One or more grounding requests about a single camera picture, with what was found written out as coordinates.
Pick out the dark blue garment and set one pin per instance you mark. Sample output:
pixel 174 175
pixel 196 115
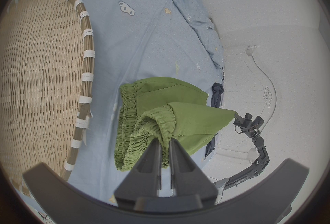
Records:
pixel 216 94

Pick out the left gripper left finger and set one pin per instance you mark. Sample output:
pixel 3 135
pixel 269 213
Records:
pixel 144 176

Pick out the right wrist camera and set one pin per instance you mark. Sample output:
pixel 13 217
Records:
pixel 248 116

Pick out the round woven basket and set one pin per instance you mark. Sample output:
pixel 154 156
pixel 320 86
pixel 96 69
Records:
pixel 38 83

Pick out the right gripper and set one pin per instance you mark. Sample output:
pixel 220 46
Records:
pixel 239 121

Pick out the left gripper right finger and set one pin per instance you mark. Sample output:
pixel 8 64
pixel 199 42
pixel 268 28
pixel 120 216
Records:
pixel 188 176

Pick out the green shorts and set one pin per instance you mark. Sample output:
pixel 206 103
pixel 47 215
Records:
pixel 185 114

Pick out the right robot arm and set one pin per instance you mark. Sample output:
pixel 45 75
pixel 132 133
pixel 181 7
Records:
pixel 261 150

